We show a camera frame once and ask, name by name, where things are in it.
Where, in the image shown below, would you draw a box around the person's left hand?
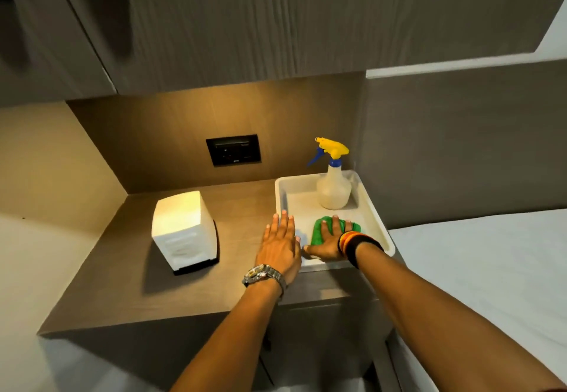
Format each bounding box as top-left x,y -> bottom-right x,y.
255,210 -> 303,286

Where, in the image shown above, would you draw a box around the green cleaning cloth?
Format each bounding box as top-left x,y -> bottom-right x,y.
310,216 -> 362,246

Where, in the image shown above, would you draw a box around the narrow grey cabinet door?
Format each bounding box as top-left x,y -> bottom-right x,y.
0,0 -> 118,109

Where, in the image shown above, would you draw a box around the person's right hand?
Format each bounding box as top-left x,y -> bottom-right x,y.
303,215 -> 356,262

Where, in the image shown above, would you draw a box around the grey wooden headboard panel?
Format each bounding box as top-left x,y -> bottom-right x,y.
358,58 -> 567,231

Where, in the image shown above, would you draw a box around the person's right forearm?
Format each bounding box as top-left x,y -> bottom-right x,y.
353,243 -> 567,392

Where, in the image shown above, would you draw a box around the black wall power outlet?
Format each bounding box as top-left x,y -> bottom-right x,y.
206,134 -> 262,167

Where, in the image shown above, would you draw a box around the white plastic tray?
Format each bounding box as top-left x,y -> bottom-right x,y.
275,170 -> 396,273

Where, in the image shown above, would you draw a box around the bed with white sheet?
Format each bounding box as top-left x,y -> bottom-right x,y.
386,209 -> 567,390

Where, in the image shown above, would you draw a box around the white tissue box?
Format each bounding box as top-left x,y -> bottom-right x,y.
151,191 -> 220,276

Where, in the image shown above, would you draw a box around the silver metal wristwatch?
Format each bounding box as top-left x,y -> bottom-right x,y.
242,264 -> 288,300

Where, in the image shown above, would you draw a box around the grey wooden nightstand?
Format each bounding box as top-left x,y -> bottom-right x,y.
37,178 -> 405,392

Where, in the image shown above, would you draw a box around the black and orange wristbands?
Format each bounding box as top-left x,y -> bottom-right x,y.
338,230 -> 384,269

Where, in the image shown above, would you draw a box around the person's left forearm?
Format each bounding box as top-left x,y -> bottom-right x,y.
170,277 -> 284,392

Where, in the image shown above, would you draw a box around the spray bottle with yellow nozzle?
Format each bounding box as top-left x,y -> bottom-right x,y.
307,137 -> 353,211

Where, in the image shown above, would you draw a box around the wide grey cabinet door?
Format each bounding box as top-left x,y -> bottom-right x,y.
48,0 -> 567,96

